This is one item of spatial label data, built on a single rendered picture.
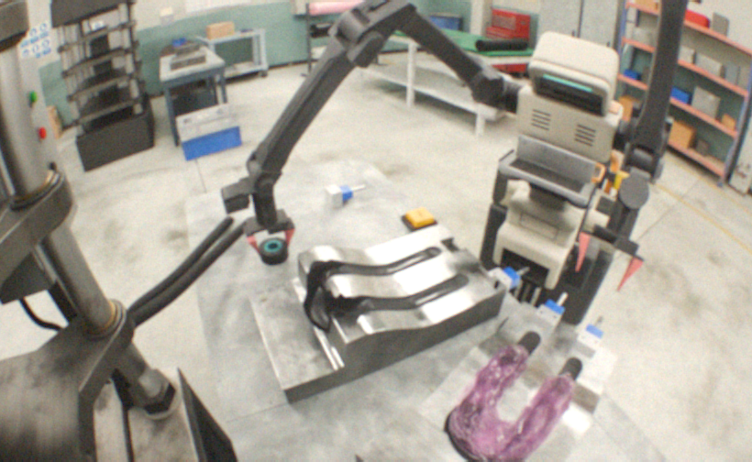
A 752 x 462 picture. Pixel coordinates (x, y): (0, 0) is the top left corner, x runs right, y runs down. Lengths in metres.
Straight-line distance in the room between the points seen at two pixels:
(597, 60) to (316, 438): 0.97
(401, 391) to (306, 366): 0.19
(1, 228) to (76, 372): 0.25
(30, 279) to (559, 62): 1.17
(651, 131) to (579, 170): 0.33
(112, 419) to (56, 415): 0.30
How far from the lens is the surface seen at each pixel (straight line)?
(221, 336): 0.88
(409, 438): 0.58
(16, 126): 0.52
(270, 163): 0.80
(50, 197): 0.53
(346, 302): 0.71
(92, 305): 0.63
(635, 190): 0.68
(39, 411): 0.65
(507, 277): 0.92
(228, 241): 1.02
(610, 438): 0.82
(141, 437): 0.83
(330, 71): 0.70
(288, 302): 0.82
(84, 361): 0.64
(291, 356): 0.73
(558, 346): 0.81
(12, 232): 0.50
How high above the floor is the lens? 1.45
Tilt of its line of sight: 37 degrees down
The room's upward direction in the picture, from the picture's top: straight up
